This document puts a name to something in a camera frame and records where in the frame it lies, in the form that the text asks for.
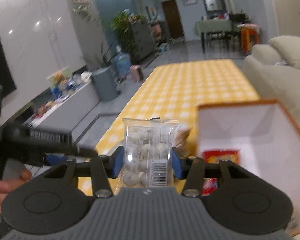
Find red snack bag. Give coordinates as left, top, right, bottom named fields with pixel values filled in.
left=201, top=149, right=241, bottom=197

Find peanut snack bag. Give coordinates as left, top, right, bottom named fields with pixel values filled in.
left=173, top=127, right=191, bottom=157

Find clear bag white round candies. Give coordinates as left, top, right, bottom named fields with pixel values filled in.
left=119, top=118, right=179, bottom=188

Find person left hand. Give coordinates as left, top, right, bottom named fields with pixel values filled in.
left=0, top=170, right=32, bottom=214

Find white tv cabinet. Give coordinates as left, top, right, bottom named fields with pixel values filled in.
left=24, top=82, right=100, bottom=141

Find yellow checkered tablecloth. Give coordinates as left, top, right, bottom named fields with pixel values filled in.
left=96, top=60, right=260, bottom=155

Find orange cardboard box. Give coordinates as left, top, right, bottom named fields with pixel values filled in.
left=197, top=100, right=300, bottom=236

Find grey trash bin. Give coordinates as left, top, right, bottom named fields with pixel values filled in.
left=91, top=67, right=119, bottom=102

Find pink small heater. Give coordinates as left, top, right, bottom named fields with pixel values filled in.
left=130, top=64, right=144, bottom=82

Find blue water bottle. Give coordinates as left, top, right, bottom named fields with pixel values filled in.
left=114, top=51, right=132, bottom=77

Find grey drawer cabinet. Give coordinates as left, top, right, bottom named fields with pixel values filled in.
left=130, top=21, right=155, bottom=63

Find beige sofa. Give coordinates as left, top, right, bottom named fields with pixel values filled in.
left=242, top=43, right=300, bottom=127

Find green-cloth dining table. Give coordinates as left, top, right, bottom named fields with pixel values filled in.
left=193, top=19, right=242, bottom=52

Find green potted plant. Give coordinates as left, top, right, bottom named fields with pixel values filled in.
left=111, top=9, right=140, bottom=57

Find orange stool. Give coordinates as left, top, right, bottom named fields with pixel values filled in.
left=241, top=27, right=259, bottom=55

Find beige cushion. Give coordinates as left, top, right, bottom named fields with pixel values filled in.
left=268, top=35, right=300, bottom=69

